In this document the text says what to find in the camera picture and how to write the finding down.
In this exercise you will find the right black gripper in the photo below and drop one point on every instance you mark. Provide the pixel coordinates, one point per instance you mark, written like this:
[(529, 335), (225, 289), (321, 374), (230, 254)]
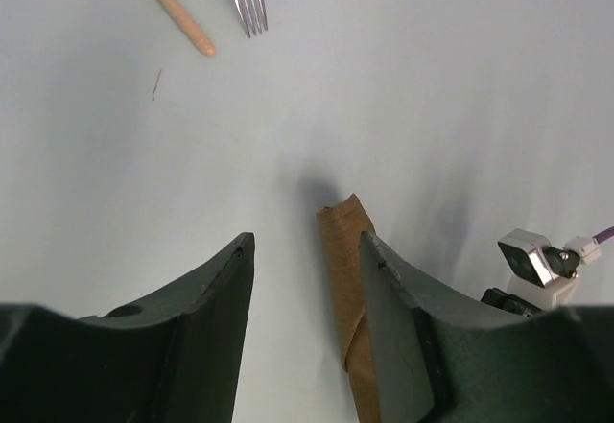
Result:
[(507, 302)]

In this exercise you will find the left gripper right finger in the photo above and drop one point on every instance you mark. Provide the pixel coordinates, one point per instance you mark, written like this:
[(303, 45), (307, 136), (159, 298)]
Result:
[(442, 356)]

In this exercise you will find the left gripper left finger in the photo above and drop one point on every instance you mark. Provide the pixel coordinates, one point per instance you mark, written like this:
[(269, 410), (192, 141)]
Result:
[(173, 355)]

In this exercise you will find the brown cloth napkin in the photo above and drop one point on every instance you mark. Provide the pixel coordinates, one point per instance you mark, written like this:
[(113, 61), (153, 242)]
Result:
[(340, 229)]

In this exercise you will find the spoon with wooden handle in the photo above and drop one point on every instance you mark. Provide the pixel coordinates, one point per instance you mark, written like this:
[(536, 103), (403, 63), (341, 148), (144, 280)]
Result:
[(189, 26)]

